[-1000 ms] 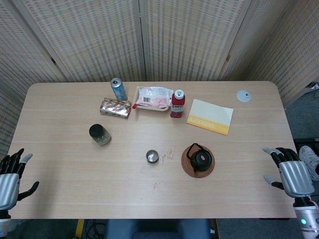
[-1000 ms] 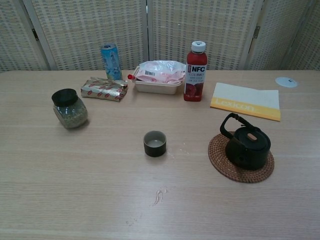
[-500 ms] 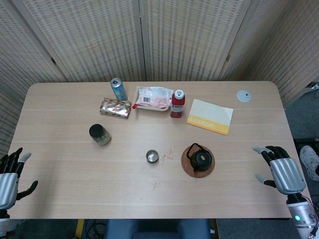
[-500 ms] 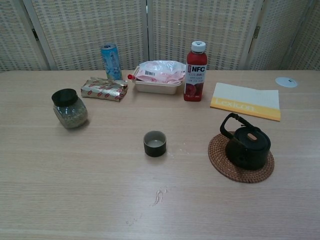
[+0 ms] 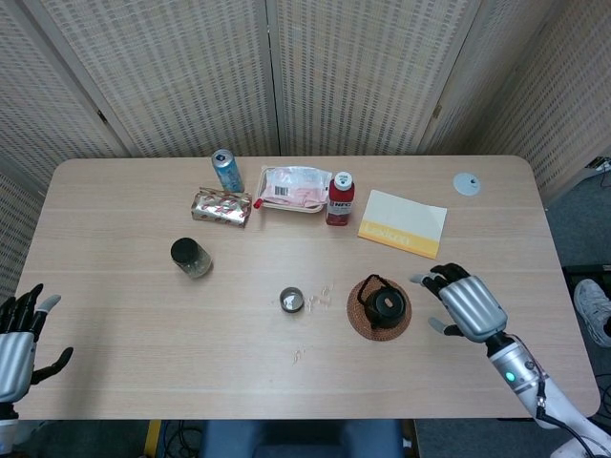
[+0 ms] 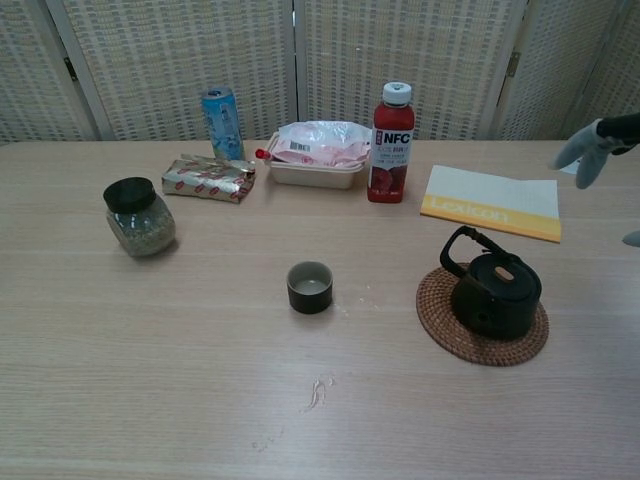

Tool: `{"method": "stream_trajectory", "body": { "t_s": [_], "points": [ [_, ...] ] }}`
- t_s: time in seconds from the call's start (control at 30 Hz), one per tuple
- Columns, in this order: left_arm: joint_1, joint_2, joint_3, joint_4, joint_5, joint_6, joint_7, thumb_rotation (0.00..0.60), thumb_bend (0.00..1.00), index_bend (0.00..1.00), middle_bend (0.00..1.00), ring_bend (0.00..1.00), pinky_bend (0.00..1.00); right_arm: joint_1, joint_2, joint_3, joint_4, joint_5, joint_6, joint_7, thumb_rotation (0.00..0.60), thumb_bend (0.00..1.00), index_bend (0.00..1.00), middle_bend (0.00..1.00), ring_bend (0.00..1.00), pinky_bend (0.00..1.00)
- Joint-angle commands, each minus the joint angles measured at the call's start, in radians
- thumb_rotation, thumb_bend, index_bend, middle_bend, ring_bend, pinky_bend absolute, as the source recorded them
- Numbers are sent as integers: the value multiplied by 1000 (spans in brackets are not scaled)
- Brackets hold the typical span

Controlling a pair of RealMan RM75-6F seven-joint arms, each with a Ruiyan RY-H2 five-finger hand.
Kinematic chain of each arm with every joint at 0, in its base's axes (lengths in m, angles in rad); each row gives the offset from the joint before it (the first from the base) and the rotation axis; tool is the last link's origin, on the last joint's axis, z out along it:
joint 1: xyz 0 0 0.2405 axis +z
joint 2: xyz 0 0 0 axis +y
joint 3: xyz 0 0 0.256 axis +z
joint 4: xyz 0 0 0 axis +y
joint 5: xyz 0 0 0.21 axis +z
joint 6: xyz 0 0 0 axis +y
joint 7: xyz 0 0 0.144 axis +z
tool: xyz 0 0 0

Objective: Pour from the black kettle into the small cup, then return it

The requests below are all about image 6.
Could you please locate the glass jar black lid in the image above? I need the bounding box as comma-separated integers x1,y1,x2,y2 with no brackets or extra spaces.
102,177,177,259

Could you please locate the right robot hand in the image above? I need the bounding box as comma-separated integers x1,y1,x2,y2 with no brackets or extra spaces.
549,113,640,246

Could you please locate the woven folding screen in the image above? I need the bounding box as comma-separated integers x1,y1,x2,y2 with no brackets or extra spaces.
0,0,640,147

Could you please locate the blue drink can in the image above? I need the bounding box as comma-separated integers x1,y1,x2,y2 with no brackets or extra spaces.
201,87,246,162

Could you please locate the red NFC juice bottle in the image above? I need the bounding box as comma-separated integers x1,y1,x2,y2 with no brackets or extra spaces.
367,82,417,204

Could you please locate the round woven rattan coaster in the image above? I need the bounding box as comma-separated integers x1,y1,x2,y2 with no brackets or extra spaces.
415,264,550,368

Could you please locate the gold foil packet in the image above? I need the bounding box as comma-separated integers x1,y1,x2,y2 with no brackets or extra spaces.
160,153,257,206

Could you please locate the beige food tray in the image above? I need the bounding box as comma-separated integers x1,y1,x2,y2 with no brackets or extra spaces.
266,132,371,190

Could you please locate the small dark ceramic cup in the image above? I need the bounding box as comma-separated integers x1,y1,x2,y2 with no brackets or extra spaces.
286,261,334,315

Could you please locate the yellow white Lexicon booklet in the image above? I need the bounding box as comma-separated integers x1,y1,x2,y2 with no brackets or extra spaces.
419,164,562,245

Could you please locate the small black teapot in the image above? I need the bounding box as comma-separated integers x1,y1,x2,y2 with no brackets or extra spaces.
439,224,544,341

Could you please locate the pink white plastic bag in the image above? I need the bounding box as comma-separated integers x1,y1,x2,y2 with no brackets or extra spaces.
272,120,374,169

